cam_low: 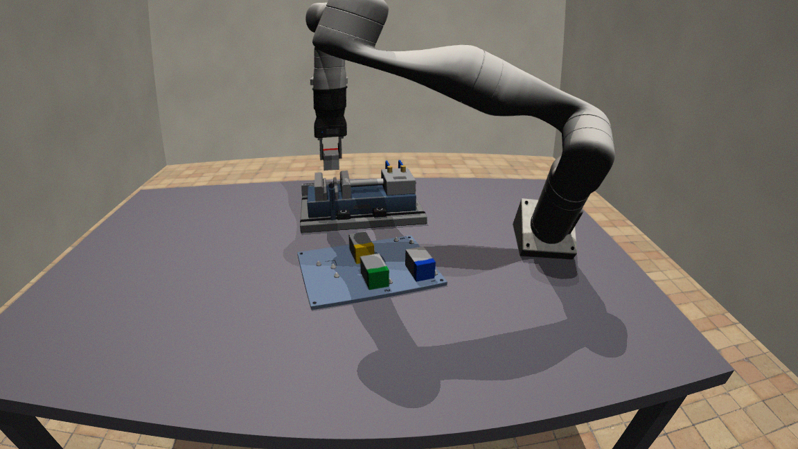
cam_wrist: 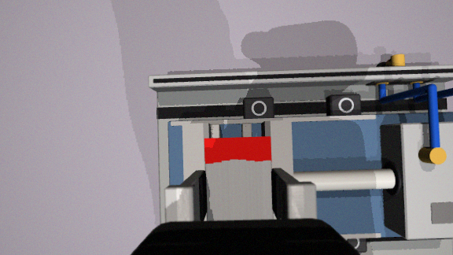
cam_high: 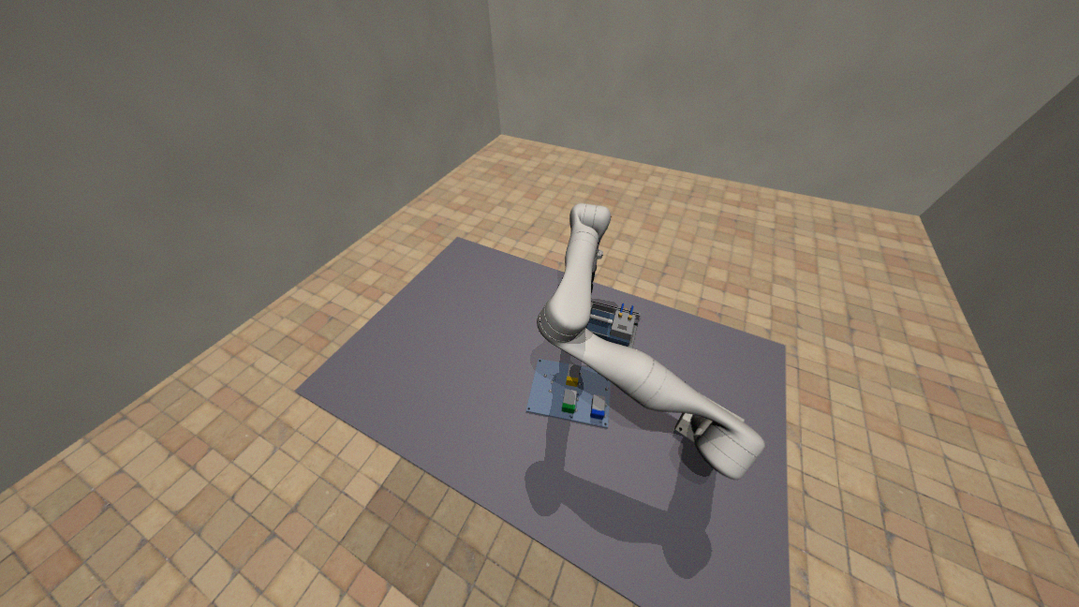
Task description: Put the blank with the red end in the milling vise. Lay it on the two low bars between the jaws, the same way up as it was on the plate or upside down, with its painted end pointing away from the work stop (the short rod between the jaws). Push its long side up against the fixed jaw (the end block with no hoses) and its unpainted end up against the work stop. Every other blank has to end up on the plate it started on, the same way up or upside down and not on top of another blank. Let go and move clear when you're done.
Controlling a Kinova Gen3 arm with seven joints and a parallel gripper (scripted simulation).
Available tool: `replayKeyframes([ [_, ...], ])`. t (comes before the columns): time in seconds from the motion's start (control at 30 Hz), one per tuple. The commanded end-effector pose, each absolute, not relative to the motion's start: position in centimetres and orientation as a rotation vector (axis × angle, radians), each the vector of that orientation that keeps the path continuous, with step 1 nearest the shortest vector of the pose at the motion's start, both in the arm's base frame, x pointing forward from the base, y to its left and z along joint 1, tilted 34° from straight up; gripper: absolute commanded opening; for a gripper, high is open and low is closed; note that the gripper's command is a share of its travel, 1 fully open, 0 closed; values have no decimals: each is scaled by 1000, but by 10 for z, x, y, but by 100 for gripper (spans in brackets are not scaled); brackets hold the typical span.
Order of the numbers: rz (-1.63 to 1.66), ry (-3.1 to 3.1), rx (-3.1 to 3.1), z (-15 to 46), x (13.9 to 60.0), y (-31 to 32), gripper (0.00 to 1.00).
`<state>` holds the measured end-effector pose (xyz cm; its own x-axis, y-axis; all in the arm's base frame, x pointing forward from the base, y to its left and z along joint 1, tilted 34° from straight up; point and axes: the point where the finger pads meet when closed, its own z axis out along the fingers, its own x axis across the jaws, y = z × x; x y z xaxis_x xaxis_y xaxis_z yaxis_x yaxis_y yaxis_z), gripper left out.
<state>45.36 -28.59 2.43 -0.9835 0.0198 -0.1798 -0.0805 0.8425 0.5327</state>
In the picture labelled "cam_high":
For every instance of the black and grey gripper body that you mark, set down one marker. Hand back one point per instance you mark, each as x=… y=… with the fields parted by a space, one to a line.
x=599 y=256

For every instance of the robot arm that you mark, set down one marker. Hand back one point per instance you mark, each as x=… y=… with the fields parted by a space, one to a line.
x=729 y=445

